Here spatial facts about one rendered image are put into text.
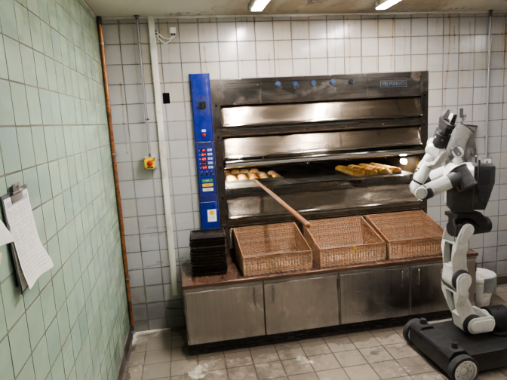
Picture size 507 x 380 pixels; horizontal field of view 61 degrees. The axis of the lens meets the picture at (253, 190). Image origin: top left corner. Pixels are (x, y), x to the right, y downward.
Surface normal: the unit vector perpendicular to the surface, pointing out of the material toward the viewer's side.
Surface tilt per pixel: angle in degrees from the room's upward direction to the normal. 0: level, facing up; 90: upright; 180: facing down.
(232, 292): 91
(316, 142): 70
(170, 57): 90
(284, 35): 90
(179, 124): 90
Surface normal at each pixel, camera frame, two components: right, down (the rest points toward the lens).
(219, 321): 0.17, 0.15
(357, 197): 0.14, -0.19
